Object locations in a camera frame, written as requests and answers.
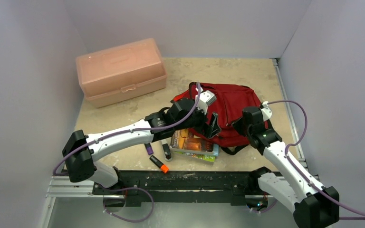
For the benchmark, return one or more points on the black metal base plate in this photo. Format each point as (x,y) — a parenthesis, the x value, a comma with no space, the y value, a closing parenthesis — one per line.
(238,188)

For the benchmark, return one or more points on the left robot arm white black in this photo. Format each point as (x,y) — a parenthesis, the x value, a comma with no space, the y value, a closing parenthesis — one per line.
(82,152)

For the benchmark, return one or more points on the purple black highlighter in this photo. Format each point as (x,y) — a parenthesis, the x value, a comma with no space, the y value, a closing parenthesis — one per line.
(148,148)

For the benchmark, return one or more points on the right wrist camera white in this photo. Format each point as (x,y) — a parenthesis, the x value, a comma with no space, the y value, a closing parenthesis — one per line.
(265,111)

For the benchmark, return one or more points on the pink plastic storage box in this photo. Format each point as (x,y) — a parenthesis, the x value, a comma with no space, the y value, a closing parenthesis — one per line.
(120,73)

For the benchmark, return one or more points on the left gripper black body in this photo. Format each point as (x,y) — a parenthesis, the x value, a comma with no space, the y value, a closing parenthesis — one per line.
(198,120)

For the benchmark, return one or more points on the orange black highlighter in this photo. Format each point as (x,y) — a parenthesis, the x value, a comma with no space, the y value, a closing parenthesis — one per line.
(159,164)

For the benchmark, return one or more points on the dark brown cover paperback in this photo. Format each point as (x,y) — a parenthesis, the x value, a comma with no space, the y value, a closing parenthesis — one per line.
(186,141)

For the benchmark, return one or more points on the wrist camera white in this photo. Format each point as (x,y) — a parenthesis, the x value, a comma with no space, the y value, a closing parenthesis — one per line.
(265,111)
(205,99)

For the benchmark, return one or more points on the green bottom paperback book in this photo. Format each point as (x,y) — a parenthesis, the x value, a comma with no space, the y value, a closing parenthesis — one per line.
(197,157)

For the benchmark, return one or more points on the red backpack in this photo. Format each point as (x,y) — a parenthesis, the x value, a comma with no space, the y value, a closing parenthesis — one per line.
(230,101)

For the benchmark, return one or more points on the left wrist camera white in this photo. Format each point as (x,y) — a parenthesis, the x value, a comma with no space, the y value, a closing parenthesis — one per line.
(205,99)

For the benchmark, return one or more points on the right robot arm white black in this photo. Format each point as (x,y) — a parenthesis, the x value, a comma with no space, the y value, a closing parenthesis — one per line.
(307,198)

